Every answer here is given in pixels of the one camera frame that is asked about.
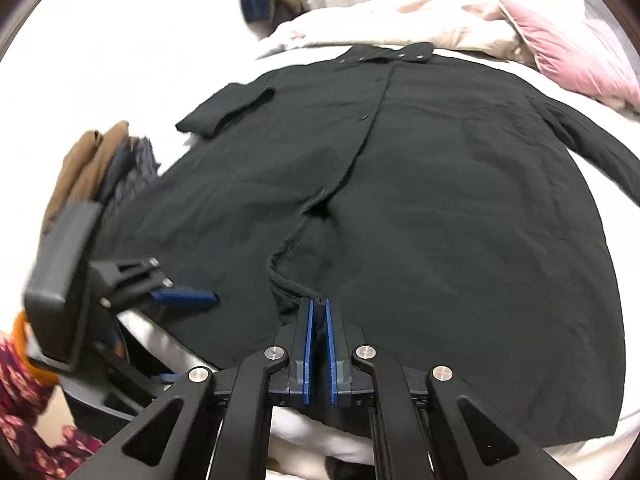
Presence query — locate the black coat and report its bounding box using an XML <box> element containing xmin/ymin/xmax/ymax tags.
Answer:
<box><xmin>92</xmin><ymin>42</ymin><xmax>640</xmax><ymax>436</ymax></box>

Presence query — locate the pink pillow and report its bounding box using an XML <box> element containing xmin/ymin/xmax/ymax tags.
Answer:
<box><xmin>500</xmin><ymin>0</ymin><xmax>640</xmax><ymax>111</ymax></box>

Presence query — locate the grey pillow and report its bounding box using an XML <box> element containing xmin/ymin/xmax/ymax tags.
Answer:
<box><xmin>582</xmin><ymin>0</ymin><xmax>633</xmax><ymax>56</ymax></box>

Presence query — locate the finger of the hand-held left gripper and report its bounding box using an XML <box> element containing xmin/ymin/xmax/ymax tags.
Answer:
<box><xmin>97</xmin><ymin>257</ymin><xmax>221</xmax><ymax>313</ymax></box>
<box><xmin>145</xmin><ymin>367</ymin><xmax>191</xmax><ymax>391</ymax></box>

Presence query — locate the dark blue folded garment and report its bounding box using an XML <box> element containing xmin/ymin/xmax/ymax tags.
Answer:
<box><xmin>97</xmin><ymin>136</ymin><xmax>161</xmax><ymax>211</ymax></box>

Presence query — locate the beige duvet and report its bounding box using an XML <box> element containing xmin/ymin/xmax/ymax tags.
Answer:
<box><xmin>255</xmin><ymin>0</ymin><xmax>541</xmax><ymax>68</ymax></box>

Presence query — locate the brown folded garment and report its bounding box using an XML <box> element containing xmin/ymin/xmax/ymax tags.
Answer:
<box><xmin>42</xmin><ymin>120</ymin><xmax>131</xmax><ymax>236</ymax></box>

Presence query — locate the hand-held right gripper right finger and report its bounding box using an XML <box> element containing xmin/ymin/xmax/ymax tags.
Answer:
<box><xmin>322</xmin><ymin>297</ymin><xmax>568</xmax><ymax>480</ymax></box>

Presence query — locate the pale bed sheet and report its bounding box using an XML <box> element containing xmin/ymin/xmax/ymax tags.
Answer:
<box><xmin>0</xmin><ymin>5</ymin><xmax>640</xmax><ymax>480</ymax></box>

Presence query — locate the orange strap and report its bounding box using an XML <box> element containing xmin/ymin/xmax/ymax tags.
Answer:
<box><xmin>12</xmin><ymin>312</ymin><xmax>63</xmax><ymax>386</ymax></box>

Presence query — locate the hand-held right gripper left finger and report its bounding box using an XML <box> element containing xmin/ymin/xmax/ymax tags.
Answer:
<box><xmin>65</xmin><ymin>297</ymin><xmax>326</xmax><ymax>480</ymax></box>

